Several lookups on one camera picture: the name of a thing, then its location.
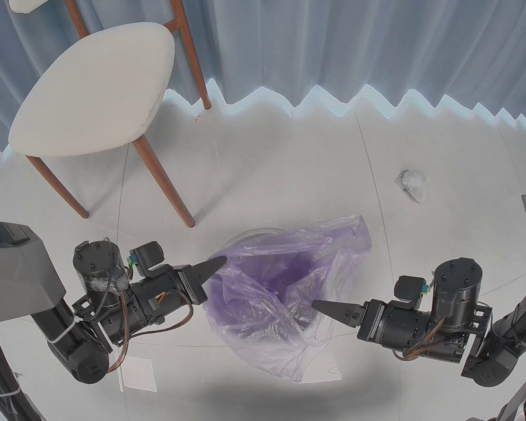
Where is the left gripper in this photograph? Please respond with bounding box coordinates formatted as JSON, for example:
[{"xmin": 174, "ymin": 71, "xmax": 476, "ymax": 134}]
[{"xmin": 128, "ymin": 255, "xmax": 228, "ymax": 337}]

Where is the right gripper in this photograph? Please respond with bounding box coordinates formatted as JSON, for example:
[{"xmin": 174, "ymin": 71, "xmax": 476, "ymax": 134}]
[{"xmin": 311, "ymin": 299, "xmax": 439, "ymax": 359}]

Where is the purple plastic bag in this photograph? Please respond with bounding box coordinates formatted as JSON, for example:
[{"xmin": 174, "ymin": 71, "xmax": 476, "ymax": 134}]
[{"xmin": 204, "ymin": 212, "xmax": 374, "ymax": 383}]

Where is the white trash bin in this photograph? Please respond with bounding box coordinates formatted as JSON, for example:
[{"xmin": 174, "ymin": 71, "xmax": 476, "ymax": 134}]
[{"xmin": 206, "ymin": 225, "xmax": 331, "ymax": 352}]

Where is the crumpled clear wrapper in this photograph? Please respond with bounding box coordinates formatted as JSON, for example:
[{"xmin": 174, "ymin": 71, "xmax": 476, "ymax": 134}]
[{"xmin": 394, "ymin": 169, "xmax": 429, "ymax": 203}]

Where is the white wooden chair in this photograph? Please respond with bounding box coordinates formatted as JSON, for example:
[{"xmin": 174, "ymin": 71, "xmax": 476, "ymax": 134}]
[{"xmin": 8, "ymin": 0, "xmax": 212, "ymax": 229}]

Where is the pale blue curtain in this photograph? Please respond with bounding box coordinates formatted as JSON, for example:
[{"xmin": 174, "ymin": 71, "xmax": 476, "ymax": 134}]
[{"xmin": 0, "ymin": 0, "xmax": 526, "ymax": 163}]

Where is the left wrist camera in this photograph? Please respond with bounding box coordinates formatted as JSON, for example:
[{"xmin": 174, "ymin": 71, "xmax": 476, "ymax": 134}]
[{"xmin": 128, "ymin": 240, "xmax": 176, "ymax": 282}]

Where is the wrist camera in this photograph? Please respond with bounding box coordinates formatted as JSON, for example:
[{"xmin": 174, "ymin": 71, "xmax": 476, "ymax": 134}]
[
  {"xmin": 128, "ymin": 240, "xmax": 176, "ymax": 282},
  {"xmin": 394, "ymin": 275, "xmax": 435, "ymax": 310}
]

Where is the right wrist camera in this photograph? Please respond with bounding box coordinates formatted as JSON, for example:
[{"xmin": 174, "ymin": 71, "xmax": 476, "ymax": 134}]
[{"xmin": 394, "ymin": 275, "xmax": 435, "ymax": 310}]

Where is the braided black cable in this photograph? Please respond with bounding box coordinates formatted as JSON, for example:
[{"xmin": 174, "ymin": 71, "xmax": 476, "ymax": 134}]
[{"xmin": 107, "ymin": 290, "xmax": 194, "ymax": 374}]

